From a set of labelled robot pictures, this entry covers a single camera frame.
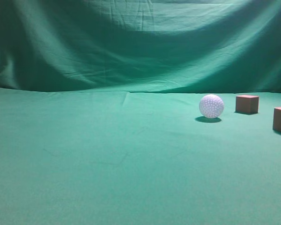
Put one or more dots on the white dimpled golf ball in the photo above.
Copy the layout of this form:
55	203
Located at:
211	106

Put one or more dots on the green cloth backdrop and cover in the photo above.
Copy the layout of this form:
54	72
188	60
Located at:
100	120

